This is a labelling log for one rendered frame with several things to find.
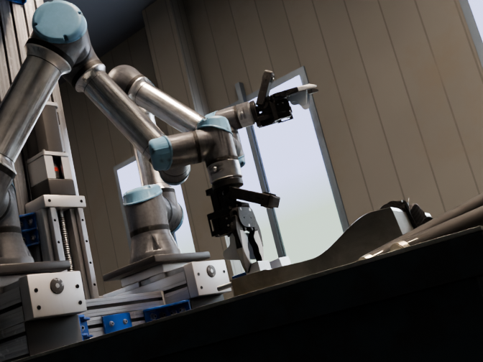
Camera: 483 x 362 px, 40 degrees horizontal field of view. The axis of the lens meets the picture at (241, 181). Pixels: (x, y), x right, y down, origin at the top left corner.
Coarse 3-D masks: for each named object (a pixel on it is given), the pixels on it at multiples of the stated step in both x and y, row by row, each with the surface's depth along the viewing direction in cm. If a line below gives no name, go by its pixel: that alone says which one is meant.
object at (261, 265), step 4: (252, 264) 144; (256, 264) 143; (260, 264) 143; (264, 264) 145; (268, 264) 146; (252, 268) 144; (256, 268) 143; (260, 268) 143; (264, 268) 144; (268, 268) 146; (244, 272) 145; (252, 272) 143; (236, 276) 146; (240, 276) 145; (224, 284) 149; (228, 284) 149; (220, 288) 150; (224, 288) 149; (228, 288) 149
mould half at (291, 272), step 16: (384, 208) 124; (352, 224) 127; (368, 224) 125; (384, 224) 123; (400, 224) 123; (336, 240) 128; (352, 240) 126; (368, 240) 125; (384, 240) 123; (320, 256) 129; (336, 256) 128; (352, 256) 126; (256, 272) 136; (272, 272) 134; (288, 272) 133; (304, 272) 131; (240, 288) 138; (256, 288) 136
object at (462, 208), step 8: (472, 200) 97; (480, 200) 97; (456, 208) 96; (464, 208) 96; (472, 208) 96; (440, 216) 95; (448, 216) 94; (456, 216) 95; (424, 224) 93; (432, 224) 93; (408, 232) 92; (416, 232) 91; (392, 240) 91; (400, 240) 90; (384, 248) 89; (368, 256) 87
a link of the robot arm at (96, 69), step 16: (96, 64) 165; (80, 80) 164; (96, 80) 164; (112, 80) 167; (96, 96) 164; (112, 96) 164; (128, 96) 166; (112, 112) 164; (128, 112) 163; (128, 128) 163; (144, 128) 162; (144, 144) 162; (160, 176) 166; (176, 176) 159
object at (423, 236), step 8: (480, 208) 89; (464, 216) 87; (472, 216) 87; (480, 216) 87; (440, 224) 85; (448, 224) 85; (456, 224) 85; (464, 224) 86; (472, 224) 86; (480, 224) 87; (424, 232) 83; (432, 232) 83; (440, 232) 84; (448, 232) 84; (456, 232) 85; (408, 240) 82; (416, 240) 82; (424, 240) 82; (392, 248) 82; (400, 248) 81
